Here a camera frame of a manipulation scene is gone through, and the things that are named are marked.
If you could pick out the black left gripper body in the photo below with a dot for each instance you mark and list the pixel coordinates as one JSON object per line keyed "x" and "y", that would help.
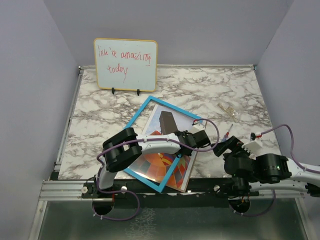
{"x": 186, "y": 133}

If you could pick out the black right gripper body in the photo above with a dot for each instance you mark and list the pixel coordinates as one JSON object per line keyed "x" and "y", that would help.
{"x": 235, "y": 145}

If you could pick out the blue picture frame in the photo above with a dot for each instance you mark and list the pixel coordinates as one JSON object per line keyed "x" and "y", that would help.
{"x": 141, "y": 117}

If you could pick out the blue red screwdriver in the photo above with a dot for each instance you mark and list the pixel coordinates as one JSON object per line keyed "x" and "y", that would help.
{"x": 226, "y": 136}

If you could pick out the hot air balloon photo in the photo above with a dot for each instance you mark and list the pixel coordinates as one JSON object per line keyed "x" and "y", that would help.
{"x": 153, "y": 168}

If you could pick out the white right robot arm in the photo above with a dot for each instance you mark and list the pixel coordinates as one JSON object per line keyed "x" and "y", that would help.
{"x": 264, "y": 172}

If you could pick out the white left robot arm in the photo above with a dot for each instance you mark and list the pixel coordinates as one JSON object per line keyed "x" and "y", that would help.
{"x": 124, "y": 148}

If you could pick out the clear bag of hardware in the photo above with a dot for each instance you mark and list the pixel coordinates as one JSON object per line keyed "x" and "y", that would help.
{"x": 230, "y": 112}

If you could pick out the black whiteboard stand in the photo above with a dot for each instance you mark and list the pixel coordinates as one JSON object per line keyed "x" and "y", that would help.
{"x": 135, "y": 91}

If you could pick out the white dry-erase board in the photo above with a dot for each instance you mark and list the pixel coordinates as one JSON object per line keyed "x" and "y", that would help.
{"x": 126, "y": 64}

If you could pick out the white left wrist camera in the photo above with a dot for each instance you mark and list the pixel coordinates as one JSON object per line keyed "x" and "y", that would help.
{"x": 197, "y": 126}

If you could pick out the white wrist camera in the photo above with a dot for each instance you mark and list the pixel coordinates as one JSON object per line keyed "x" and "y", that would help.
{"x": 197, "y": 126}
{"x": 255, "y": 144}

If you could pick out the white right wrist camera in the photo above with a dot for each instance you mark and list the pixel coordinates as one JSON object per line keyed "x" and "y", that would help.
{"x": 255, "y": 144}

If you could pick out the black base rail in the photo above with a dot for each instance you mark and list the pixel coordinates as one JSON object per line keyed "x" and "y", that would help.
{"x": 130, "y": 193}

